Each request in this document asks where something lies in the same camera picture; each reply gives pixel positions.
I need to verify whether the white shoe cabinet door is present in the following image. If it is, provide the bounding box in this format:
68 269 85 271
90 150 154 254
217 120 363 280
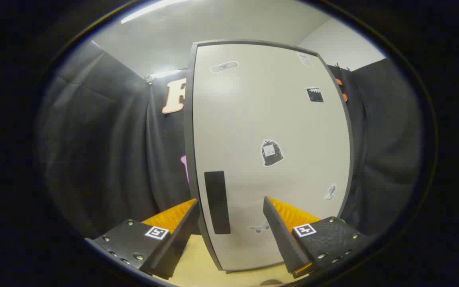
193 43 350 271

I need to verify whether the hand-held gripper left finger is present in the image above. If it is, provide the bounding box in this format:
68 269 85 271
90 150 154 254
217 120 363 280
92 198 201 280

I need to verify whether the grey shoe cabinet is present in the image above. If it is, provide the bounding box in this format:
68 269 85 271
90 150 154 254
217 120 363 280
184 39 353 273

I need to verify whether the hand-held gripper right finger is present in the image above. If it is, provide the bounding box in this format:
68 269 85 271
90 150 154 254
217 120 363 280
263 196 369 279

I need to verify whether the black door handle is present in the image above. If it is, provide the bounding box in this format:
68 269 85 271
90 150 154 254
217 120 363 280
204 171 231 235

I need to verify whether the black backdrop cloth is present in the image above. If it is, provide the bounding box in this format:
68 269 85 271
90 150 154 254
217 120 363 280
38 40 423 240

